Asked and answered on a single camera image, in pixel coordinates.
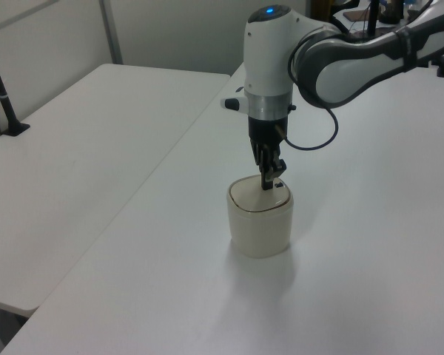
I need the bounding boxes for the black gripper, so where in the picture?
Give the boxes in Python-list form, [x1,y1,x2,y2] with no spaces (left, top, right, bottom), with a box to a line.
[248,115,289,192]

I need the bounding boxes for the cream trash bin lid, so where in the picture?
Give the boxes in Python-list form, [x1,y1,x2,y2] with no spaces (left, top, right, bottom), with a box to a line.
[229,176,294,213]

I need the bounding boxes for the cream trash bin body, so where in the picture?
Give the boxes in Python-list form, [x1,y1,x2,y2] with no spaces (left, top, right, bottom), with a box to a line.
[226,176,295,260]

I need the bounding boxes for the cluttered background desk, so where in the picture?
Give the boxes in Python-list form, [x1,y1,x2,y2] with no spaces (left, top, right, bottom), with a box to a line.
[327,0,434,40]

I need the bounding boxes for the thin black background pole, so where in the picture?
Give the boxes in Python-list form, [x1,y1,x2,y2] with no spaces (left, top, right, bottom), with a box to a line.
[367,0,380,36]

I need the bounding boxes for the adjacent white table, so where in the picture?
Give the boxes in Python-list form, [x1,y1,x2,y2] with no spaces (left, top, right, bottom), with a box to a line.
[0,63,232,317]

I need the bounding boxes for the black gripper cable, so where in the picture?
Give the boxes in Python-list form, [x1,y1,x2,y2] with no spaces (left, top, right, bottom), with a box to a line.
[279,31,340,152]

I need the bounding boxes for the black strap on arm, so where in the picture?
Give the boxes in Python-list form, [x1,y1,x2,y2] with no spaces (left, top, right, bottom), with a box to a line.
[394,26,420,72]

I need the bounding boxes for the grey partition post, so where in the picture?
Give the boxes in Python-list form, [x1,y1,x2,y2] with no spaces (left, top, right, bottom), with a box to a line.
[97,0,124,66]

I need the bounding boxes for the black camera pole with clamp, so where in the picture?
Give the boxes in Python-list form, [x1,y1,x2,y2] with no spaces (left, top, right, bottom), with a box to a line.
[0,30,32,138]

